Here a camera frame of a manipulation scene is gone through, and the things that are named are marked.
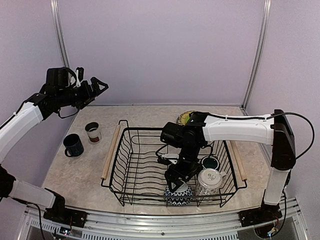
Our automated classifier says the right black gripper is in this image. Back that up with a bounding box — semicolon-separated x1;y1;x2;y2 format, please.
164;142;202;192

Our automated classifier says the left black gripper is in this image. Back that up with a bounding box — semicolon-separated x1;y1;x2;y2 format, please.
56;76;109;109

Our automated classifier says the blue white patterned bowl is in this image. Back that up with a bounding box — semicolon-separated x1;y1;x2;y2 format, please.
163;182;193;206

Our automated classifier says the white floral patterned mug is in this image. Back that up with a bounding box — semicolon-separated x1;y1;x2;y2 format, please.
195;168;227;196

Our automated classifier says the dark teal mug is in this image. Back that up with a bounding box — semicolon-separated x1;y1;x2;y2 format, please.
200;156;220;171

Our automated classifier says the white brown banded cup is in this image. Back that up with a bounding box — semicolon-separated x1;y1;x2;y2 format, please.
84;122;102;143

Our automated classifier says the navy blue mug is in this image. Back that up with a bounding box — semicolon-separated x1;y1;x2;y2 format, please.
63;133;84;157

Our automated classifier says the green plastic plate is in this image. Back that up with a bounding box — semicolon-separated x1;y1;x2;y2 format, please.
179;112;191;126

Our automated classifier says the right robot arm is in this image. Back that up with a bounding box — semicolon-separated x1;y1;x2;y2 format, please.
160;109;299;222

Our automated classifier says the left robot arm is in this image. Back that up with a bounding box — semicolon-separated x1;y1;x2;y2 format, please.
0;67;109;223

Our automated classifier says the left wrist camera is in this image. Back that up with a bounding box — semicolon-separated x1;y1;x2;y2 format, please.
70;67;85;87

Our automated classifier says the black wire dish rack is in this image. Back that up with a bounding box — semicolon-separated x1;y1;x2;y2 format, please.
101;126;240;207

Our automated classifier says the aluminium front rail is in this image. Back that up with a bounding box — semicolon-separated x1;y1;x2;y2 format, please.
16;200;311;240

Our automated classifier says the right wooden rack handle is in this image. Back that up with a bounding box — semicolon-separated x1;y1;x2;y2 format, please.
230;141;248;182

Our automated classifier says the wooden rack handle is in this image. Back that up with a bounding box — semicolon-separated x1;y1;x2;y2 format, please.
100;124;121;180
230;141;248;182

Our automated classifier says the left wooden rack handle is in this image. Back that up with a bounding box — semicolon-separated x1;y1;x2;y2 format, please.
100;124;121;180

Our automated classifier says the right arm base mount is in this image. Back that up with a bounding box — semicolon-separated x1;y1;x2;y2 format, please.
238;192;283;227

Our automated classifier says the left aluminium corner post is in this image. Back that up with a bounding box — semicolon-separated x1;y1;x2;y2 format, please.
50;0;70;68

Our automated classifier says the aluminium corner post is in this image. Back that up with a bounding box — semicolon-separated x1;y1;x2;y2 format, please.
241;0;272;112
50;0;70;68

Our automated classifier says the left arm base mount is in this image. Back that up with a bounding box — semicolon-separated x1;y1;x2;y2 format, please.
43;191;88;228

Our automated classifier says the right aluminium corner post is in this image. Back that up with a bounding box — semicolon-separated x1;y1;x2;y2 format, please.
241;0;272;112

